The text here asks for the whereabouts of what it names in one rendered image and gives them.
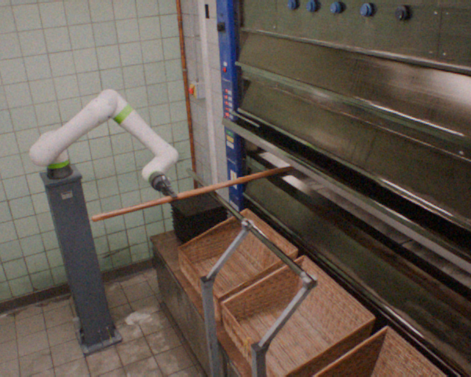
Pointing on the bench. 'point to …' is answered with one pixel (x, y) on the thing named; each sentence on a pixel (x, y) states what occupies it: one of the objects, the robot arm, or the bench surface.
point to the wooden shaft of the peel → (191, 193)
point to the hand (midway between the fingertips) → (173, 197)
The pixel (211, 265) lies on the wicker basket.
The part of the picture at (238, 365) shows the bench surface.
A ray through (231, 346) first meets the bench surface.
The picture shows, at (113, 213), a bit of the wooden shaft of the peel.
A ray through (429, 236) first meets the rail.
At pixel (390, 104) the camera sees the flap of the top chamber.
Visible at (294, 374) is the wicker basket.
